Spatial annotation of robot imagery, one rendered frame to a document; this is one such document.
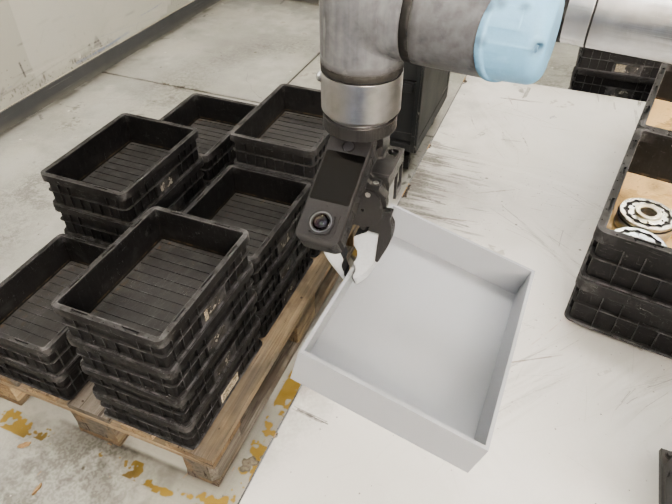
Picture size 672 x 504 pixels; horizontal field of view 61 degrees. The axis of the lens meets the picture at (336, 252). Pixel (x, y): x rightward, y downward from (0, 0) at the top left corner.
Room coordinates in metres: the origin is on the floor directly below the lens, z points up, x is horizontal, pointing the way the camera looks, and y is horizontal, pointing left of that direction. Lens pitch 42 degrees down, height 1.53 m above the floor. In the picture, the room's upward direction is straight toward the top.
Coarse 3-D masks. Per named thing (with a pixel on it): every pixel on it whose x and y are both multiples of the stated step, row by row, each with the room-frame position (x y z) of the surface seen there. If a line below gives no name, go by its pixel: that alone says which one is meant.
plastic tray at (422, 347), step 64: (384, 256) 0.55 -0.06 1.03; (448, 256) 0.56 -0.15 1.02; (320, 320) 0.40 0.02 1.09; (384, 320) 0.45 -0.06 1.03; (448, 320) 0.47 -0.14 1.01; (512, 320) 0.46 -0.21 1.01; (320, 384) 0.35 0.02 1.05; (384, 384) 0.36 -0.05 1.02; (448, 384) 0.38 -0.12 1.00; (448, 448) 0.29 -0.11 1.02
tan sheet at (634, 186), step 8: (632, 176) 1.04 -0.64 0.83; (640, 176) 1.04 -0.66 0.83; (624, 184) 1.01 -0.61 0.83; (632, 184) 1.01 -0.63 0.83; (640, 184) 1.01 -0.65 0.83; (648, 184) 1.01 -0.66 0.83; (656, 184) 1.01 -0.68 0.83; (664, 184) 1.01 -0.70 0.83; (624, 192) 0.98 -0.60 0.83; (632, 192) 0.98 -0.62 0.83; (640, 192) 0.98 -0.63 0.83; (648, 192) 0.98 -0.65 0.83; (656, 192) 0.98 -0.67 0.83; (664, 192) 0.98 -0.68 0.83; (624, 200) 0.95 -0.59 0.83; (656, 200) 0.95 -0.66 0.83; (664, 200) 0.95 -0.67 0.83; (616, 208) 0.92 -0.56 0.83; (608, 224) 0.87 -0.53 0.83
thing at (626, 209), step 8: (632, 200) 0.91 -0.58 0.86; (640, 200) 0.91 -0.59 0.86; (648, 200) 0.91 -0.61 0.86; (624, 208) 0.89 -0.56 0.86; (632, 208) 0.88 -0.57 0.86; (664, 208) 0.88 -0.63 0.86; (624, 216) 0.86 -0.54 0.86; (632, 216) 0.86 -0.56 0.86; (664, 216) 0.86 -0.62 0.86; (632, 224) 0.84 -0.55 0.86; (640, 224) 0.83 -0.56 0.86; (648, 224) 0.84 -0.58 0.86; (656, 224) 0.83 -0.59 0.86; (664, 224) 0.84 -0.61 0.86; (656, 232) 0.82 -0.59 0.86
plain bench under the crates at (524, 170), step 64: (448, 128) 1.48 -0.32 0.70; (512, 128) 1.48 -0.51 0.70; (576, 128) 1.48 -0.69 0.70; (448, 192) 1.16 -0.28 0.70; (512, 192) 1.16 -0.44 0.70; (576, 192) 1.16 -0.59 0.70; (512, 256) 0.92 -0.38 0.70; (576, 256) 0.92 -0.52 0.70; (512, 384) 0.59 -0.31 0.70; (576, 384) 0.59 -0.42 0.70; (640, 384) 0.59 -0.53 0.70; (320, 448) 0.47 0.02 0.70; (384, 448) 0.47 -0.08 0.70; (512, 448) 0.47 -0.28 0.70; (576, 448) 0.47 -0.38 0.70; (640, 448) 0.47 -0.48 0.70
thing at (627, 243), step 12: (636, 132) 1.05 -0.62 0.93; (648, 132) 1.05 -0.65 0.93; (660, 132) 1.05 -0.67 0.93; (636, 144) 1.00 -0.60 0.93; (624, 156) 0.96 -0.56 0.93; (624, 168) 0.92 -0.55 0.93; (612, 192) 0.84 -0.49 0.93; (612, 204) 0.80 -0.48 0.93; (600, 216) 0.77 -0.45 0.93; (600, 228) 0.74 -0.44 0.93; (600, 240) 0.73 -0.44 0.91; (612, 240) 0.72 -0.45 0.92; (624, 240) 0.71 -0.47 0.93; (636, 240) 0.71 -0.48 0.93; (636, 252) 0.70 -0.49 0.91; (648, 252) 0.69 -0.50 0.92; (660, 252) 0.68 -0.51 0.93
